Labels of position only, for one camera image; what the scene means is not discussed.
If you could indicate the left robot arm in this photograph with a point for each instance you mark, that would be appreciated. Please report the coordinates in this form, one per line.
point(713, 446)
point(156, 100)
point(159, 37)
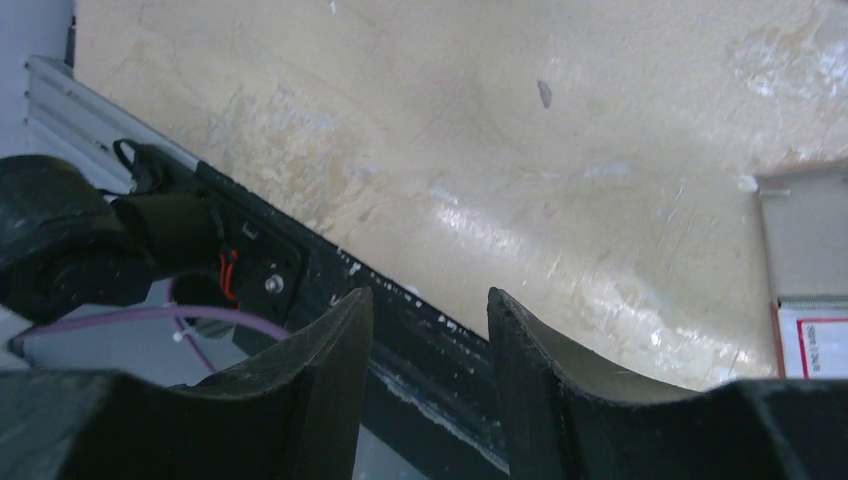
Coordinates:
point(66, 243)

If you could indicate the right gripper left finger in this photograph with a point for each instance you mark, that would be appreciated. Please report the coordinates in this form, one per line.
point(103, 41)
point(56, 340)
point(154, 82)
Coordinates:
point(292, 411)

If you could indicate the red white staple box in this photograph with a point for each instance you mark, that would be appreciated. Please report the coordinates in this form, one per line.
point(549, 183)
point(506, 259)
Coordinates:
point(804, 222)

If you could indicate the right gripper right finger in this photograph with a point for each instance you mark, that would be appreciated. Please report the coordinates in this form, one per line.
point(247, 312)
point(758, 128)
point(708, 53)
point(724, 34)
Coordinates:
point(569, 413)

